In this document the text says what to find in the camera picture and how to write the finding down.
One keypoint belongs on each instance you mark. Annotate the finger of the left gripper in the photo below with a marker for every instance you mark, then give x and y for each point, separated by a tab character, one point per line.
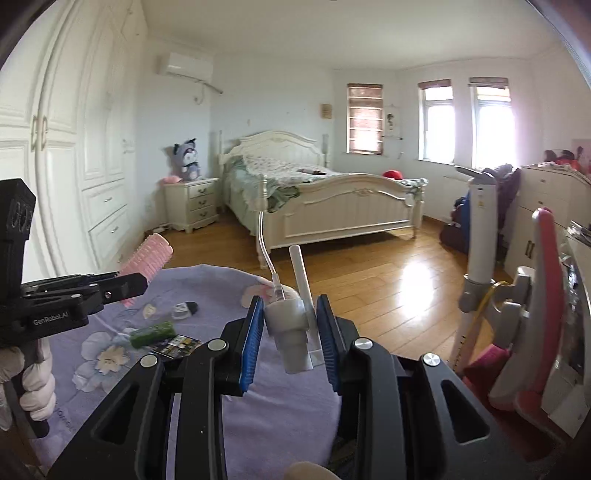
114	287

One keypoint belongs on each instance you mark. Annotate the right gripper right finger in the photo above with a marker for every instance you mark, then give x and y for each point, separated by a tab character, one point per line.
344	362

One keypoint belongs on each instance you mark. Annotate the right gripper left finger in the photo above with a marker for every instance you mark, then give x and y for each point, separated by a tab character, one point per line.
243	337

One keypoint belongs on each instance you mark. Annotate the pink hair roller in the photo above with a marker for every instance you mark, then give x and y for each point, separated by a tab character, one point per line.
148	259

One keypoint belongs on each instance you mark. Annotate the white nebulizer cup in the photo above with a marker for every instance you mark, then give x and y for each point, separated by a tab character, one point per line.
291	321

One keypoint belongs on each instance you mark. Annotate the green wrapper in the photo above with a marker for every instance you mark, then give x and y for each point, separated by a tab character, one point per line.
151	335

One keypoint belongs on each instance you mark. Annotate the black yellow packet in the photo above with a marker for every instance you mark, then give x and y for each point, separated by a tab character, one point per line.
178	347

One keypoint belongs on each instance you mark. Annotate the left gloved hand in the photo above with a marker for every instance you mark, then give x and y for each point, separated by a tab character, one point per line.
39	397

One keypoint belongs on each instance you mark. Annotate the purple floral tablecloth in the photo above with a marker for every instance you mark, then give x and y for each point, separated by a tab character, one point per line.
282	418

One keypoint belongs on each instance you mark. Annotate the white nightstand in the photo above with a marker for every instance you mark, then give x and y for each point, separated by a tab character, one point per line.
191	205

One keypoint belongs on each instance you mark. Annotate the pink hat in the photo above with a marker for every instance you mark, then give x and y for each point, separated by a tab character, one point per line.
170	180

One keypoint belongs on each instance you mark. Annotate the white standing pole device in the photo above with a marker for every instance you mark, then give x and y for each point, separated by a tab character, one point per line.
478	280

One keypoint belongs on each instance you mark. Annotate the purple plush toy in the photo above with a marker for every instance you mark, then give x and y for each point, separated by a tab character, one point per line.
185	157

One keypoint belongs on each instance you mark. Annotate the pile of dark clothes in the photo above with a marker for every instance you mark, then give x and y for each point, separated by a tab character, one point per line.
457	234

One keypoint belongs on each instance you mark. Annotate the green bed linen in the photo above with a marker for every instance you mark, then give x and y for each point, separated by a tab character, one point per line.
242	174

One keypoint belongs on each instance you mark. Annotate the red cushion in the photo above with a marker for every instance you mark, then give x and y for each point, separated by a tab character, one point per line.
393	174

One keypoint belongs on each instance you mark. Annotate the pink grey desk chair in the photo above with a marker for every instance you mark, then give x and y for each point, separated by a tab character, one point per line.
521	378

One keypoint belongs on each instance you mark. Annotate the white built-in wardrobe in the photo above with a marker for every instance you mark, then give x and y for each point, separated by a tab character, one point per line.
68	130

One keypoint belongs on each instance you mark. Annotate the white air conditioner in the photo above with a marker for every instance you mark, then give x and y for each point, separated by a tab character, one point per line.
175	64

